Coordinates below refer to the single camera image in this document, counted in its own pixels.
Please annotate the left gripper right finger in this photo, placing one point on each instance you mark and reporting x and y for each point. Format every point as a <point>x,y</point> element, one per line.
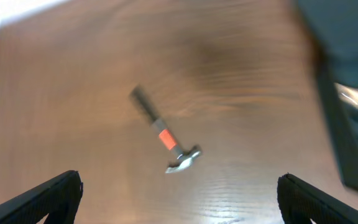
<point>302,203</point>

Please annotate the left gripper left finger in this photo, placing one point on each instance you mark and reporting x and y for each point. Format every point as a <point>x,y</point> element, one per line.
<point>56,201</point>

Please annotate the small claw hammer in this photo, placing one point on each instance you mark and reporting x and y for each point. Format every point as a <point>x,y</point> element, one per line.
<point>184,159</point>

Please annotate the dark green open box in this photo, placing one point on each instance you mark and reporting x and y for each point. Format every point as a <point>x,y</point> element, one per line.
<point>333,28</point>

